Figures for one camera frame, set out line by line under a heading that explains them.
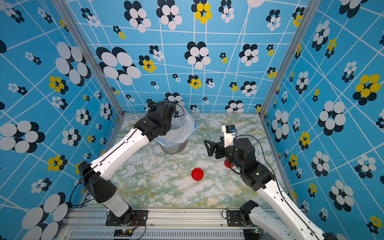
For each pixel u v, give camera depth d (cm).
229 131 57
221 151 59
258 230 70
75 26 75
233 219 73
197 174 87
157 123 55
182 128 77
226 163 93
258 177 47
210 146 59
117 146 47
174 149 92
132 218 72
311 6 68
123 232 72
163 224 72
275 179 47
